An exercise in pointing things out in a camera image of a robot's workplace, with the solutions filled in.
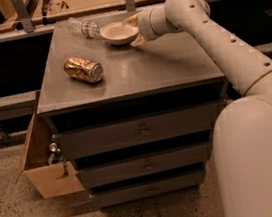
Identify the cardboard box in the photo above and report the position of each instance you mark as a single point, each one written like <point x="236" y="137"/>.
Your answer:
<point x="50" y="180"/>

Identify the top grey drawer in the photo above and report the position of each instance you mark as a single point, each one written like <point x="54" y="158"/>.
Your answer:
<point x="141" y="130"/>

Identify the grey drawer cabinet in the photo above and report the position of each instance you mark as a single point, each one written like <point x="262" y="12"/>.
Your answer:
<point x="167" y="74"/>

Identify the gold soda can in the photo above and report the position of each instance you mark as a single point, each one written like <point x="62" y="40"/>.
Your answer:
<point x="83" y="69"/>

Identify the clear plastic water bottle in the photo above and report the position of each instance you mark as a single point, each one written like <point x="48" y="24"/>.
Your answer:
<point x="85" y="28"/>

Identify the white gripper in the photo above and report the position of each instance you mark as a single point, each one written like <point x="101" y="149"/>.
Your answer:
<point x="143" y="25"/>

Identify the cans in cardboard box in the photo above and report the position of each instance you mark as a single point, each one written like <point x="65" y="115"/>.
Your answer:
<point x="55" y="154"/>

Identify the middle grey drawer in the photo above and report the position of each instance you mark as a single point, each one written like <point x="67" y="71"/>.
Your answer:
<point x="143" y="165"/>

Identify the grey drawer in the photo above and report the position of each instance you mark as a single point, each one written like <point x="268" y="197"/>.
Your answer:
<point x="143" y="165"/>
<point x="146" y="189"/>
<point x="141" y="130"/>

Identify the bottom grey drawer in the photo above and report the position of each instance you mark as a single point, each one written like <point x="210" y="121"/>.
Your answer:
<point x="146" y="189"/>

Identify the white paper bowl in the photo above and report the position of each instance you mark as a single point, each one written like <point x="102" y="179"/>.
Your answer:
<point x="118" y="33"/>

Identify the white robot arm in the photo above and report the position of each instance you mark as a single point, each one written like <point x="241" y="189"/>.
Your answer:
<point x="242" y="136"/>

